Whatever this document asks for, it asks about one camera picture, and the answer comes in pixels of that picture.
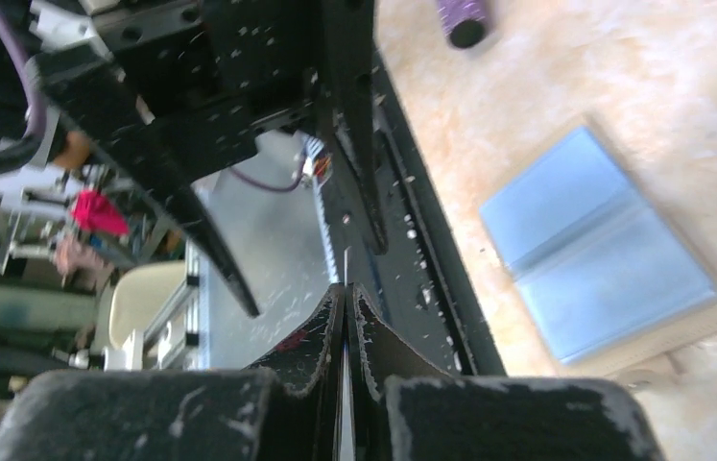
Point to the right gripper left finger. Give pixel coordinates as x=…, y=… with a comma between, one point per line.
x=284, y=406

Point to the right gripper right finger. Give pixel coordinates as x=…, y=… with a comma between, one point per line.
x=407, y=408

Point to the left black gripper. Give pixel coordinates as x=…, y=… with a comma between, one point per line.
x=169, y=91

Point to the beige card holder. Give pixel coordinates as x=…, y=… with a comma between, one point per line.
x=612, y=285

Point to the beige chair in background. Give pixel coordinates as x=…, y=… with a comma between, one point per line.
x=146, y=318

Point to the purple glitter microphone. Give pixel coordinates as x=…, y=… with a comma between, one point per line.
x=465, y=23

